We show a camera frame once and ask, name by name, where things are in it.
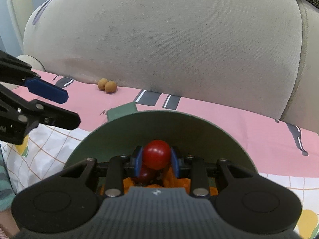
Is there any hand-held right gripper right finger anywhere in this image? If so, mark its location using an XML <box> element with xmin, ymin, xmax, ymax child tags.
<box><xmin>171</xmin><ymin>147</ymin><xmax>260</xmax><ymax>198</ymax></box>

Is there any green plastic colander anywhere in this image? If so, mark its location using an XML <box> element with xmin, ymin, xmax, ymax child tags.
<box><xmin>63</xmin><ymin>102</ymin><xmax>258</xmax><ymax>197</ymax></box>

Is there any large grey sofa backrest cushion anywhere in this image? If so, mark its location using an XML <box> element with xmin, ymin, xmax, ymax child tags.
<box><xmin>23</xmin><ymin>0</ymin><xmax>304</xmax><ymax>120</ymax></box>

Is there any beige sofa armrest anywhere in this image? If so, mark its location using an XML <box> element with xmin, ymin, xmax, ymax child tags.
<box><xmin>4</xmin><ymin>0</ymin><xmax>46</xmax><ymax>72</ymax></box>

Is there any bright red plum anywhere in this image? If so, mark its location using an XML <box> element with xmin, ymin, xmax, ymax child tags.
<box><xmin>143</xmin><ymin>140</ymin><xmax>172</xmax><ymax>170</ymax></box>

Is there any pink printed blanket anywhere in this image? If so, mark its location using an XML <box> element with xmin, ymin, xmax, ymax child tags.
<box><xmin>0</xmin><ymin>68</ymin><xmax>319</xmax><ymax>239</ymax></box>

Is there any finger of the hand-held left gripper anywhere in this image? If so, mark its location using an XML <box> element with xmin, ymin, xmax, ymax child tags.
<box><xmin>0</xmin><ymin>83</ymin><xmax>81</xmax><ymax>130</ymax></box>
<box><xmin>0</xmin><ymin>50</ymin><xmax>69</xmax><ymax>104</ymax></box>

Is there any dark red plum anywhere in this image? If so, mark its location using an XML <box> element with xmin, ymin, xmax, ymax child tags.
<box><xmin>132</xmin><ymin>166</ymin><xmax>161</xmax><ymax>185</ymax></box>

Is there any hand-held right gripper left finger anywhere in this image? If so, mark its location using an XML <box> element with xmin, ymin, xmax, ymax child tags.
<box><xmin>60</xmin><ymin>146</ymin><xmax>144</xmax><ymax>198</ymax></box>

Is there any person's striped teal clothing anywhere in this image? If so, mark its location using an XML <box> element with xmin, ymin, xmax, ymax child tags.
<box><xmin>0</xmin><ymin>144</ymin><xmax>18</xmax><ymax>212</ymax></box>

